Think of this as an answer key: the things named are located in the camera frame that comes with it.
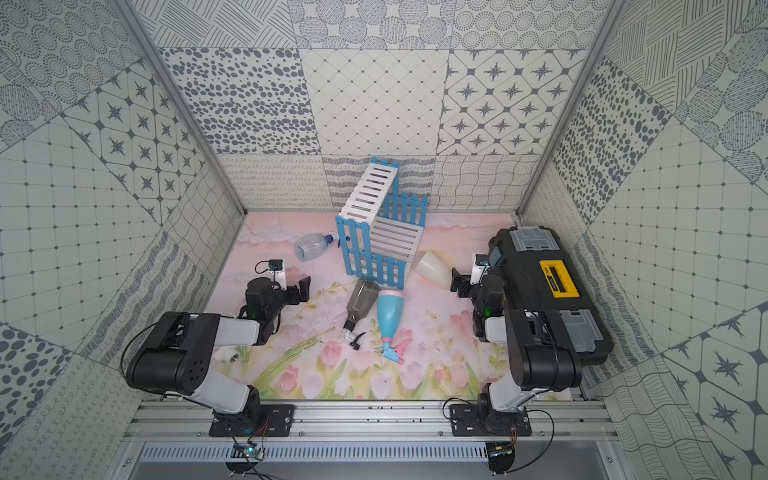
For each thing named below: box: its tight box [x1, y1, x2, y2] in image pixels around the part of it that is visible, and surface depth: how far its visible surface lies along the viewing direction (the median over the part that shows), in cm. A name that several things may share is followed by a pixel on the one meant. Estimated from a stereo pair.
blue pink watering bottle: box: [377, 289, 405, 365], surface depth 89 cm
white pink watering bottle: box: [415, 250, 454, 287], surface depth 100 cm
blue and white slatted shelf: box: [335, 157, 429, 290], surface depth 96 cm
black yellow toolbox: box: [489, 226, 613, 362], surface depth 83 cm
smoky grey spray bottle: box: [343, 278, 381, 351], surface depth 91 cm
